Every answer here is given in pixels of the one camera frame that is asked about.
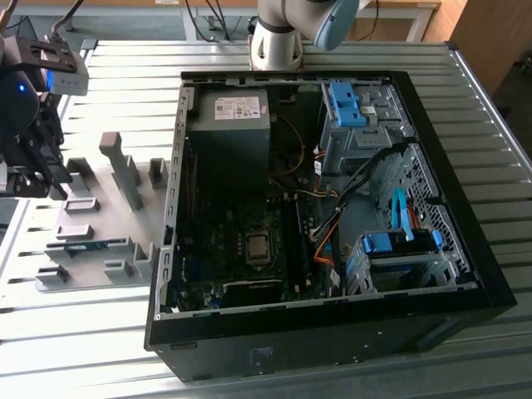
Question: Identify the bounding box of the grey metal disk cage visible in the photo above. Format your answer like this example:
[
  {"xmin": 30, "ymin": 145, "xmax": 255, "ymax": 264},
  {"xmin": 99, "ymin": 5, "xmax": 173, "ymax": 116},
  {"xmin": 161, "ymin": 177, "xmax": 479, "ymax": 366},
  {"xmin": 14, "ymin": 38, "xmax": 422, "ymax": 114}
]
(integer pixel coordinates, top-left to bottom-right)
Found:
[{"xmin": 342, "ymin": 230, "xmax": 462, "ymax": 296}]

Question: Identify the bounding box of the thin yellow wire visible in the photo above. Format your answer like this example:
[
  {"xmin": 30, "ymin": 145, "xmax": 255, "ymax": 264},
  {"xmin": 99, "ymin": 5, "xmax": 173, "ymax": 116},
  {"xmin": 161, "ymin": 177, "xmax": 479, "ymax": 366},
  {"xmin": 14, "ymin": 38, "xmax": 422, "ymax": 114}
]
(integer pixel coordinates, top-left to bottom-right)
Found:
[{"xmin": 268, "ymin": 115, "xmax": 308, "ymax": 180}]

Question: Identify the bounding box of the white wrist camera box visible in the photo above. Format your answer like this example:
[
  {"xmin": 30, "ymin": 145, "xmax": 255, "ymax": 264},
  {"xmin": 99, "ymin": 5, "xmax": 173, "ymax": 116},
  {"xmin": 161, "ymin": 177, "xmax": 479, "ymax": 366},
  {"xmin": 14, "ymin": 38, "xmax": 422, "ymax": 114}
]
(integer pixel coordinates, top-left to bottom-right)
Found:
[{"xmin": 44, "ymin": 35, "xmax": 91, "ymax": 97}]

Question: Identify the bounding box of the white frame desk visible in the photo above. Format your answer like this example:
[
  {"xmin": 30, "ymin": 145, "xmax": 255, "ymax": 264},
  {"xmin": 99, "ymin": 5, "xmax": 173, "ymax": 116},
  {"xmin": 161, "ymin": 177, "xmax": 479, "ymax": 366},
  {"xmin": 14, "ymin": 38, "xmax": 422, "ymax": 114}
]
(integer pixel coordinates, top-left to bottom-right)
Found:
[{"xmin": 0, "ymin": 0, "xmax": 441, "ymax": 42}]

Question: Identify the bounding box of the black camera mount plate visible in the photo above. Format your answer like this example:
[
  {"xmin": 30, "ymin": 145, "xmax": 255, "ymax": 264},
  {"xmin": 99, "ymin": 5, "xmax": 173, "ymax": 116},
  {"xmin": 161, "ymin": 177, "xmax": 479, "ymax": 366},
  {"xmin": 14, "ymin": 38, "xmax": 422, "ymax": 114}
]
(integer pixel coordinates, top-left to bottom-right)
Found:
[{"xmin": 3, "ymin": 35, "xmax": 76, "ymax": 70}]

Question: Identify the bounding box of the green motherboard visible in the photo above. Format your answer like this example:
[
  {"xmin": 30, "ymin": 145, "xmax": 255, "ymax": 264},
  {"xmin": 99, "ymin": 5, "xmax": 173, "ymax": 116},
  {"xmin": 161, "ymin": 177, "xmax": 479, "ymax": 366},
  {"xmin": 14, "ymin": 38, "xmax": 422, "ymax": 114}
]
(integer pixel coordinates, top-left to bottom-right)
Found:
[{"xmin": 178, "ymin": 193, "xmax": 333, "ymax": 311}]

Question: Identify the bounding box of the grey camera cable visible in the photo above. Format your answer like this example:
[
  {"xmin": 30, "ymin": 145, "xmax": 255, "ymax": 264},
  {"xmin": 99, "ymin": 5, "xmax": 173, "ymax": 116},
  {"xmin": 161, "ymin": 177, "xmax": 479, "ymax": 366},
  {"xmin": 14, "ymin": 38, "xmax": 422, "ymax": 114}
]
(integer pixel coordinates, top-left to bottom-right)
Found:
[{"xmin": 50, "ymin": 0, "xmax": 85, "ymax": 41}]

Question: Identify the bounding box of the wooden cabinet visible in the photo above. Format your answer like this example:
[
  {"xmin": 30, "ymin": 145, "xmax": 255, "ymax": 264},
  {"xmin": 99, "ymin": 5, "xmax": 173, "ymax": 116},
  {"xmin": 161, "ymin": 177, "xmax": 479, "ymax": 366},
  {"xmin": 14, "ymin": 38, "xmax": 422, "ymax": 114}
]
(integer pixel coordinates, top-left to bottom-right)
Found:
[{"xmin": 451, "ymin": 0, "xmax": 532, "ymax": 97}]

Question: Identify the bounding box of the orange yellow wire bundle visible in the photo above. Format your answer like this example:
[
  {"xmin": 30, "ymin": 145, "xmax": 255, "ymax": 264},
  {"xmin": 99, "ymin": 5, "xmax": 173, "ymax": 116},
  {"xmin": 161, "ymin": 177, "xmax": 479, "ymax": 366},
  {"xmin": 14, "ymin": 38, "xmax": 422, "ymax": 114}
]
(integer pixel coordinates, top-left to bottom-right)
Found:
[{"xmin": 312, "ymin": 229, "xmax": 340, "ymax": 266}]

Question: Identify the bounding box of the CPU socket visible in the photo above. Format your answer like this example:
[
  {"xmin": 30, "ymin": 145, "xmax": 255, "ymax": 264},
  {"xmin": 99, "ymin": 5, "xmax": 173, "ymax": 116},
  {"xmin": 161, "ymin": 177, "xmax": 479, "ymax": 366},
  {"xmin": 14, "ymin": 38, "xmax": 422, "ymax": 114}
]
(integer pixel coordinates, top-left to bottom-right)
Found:
[{"xmin": 242, "ymin": 225, "xmax": 278, "ymax": 270}]

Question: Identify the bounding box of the red flat wire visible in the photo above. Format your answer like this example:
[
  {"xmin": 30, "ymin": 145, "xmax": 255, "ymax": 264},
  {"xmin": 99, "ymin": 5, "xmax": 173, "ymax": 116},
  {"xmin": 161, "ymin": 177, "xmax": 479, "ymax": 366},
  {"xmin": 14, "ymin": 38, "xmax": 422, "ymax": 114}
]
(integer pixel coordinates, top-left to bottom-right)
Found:
[{"xmin": 406, "ymin": 202, "xmax": 431, "ymax": 230}]

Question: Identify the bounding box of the blue plastic drive bracket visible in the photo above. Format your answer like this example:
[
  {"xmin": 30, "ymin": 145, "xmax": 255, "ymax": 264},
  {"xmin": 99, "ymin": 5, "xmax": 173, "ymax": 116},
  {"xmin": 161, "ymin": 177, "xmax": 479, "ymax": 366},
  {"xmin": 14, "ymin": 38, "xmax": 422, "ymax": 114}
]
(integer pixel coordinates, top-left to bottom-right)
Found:
[{"xmin": 328, "ymin": 81, "xmax": 370, "ymax": 128}]

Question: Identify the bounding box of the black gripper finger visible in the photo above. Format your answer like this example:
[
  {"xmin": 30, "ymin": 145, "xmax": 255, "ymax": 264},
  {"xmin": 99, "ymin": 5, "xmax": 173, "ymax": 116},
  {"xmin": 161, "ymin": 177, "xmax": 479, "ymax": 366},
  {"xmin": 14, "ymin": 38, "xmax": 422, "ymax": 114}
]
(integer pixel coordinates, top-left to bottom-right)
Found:
[
  {"xmin": 0, "ymin": 145, "xmax": 71, "ymax": 201},
  {"xmin": 29, "ymin": 93, "xmax": 75, "ymax": 186}
]

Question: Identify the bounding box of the hard disk in blue carrier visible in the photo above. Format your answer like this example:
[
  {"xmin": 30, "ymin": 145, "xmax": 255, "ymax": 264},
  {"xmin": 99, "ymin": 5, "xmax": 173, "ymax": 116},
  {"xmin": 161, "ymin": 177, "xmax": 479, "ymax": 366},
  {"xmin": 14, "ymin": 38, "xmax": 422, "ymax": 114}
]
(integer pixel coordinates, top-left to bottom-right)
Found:
[{"xmin": 360, "ymin": 229, "xmax": 443, "ymax": 255}]

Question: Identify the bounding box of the black PC case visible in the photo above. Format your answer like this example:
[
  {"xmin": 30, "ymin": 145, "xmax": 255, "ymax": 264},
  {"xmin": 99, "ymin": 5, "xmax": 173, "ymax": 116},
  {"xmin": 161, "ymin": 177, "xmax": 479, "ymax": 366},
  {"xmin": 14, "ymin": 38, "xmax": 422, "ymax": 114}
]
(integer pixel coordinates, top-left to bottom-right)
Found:
[{"xmin": 143, "ymin": 69, "xmax": 519, "ymax": 382}]

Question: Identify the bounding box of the black graphics card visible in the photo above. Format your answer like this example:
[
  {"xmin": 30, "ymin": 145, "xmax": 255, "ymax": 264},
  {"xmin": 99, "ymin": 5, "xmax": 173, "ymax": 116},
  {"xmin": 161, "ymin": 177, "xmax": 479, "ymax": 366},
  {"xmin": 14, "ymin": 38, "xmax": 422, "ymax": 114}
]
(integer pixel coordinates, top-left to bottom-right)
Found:
[{"xmin": 221, "ymin": 277, "xmax": 288, "ymax": 305}]

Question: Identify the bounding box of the grey metal drive cage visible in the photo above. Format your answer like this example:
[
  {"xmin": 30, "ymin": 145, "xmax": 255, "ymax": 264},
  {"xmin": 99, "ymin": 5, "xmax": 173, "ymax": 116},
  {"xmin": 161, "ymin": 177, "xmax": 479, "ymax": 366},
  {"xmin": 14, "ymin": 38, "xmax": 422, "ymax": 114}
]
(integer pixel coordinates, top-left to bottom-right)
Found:
[{"xmin": 319, "ymin": 81, "xmax": 416, "ymax": 175}]

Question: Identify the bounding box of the grey plastic parts rack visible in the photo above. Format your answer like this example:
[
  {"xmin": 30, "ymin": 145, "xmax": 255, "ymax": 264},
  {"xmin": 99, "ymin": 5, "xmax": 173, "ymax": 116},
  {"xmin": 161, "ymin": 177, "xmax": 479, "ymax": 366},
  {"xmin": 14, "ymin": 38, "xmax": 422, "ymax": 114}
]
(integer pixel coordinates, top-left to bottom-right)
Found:
[{"xmin": 35, "ymin": 131, "xmax": 171, "ymax": 294}]

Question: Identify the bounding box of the blue flat wire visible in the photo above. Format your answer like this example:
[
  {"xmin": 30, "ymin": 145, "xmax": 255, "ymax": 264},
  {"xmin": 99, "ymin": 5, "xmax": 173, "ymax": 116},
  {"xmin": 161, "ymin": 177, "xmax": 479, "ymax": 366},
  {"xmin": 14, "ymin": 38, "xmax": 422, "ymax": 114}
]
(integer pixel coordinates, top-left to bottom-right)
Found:
[{"xmin": 390, "ymin": 188, "xmax": 416, "ymax": 241}]

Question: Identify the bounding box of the grey power supply unit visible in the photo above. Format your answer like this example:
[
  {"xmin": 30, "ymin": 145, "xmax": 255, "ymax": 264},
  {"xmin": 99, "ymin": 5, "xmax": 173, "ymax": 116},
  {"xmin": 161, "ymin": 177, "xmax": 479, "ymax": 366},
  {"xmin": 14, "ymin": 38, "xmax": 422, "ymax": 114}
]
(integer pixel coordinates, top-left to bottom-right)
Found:
[{"xmin": 189, "ymin": 87, "xmax": 273, "ymax": 200}]

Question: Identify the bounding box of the black cable bundle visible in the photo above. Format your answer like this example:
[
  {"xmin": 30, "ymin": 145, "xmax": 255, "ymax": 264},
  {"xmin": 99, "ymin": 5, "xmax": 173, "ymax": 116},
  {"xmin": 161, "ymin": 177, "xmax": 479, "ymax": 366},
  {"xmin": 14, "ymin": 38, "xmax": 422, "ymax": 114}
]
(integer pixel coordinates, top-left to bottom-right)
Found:
[{"xmin": 330, "ymin": 143, "xmax": 406, "ymax": 217}]

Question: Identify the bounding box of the silver CPU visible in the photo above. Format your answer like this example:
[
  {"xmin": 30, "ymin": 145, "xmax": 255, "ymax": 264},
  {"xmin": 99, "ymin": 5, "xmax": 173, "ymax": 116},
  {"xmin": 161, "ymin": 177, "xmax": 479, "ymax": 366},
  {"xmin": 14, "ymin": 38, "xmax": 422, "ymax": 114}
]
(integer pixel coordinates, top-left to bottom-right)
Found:
[{"xmin": 245, "ymin": 234, "xmax": 271, "ymax": 257}]

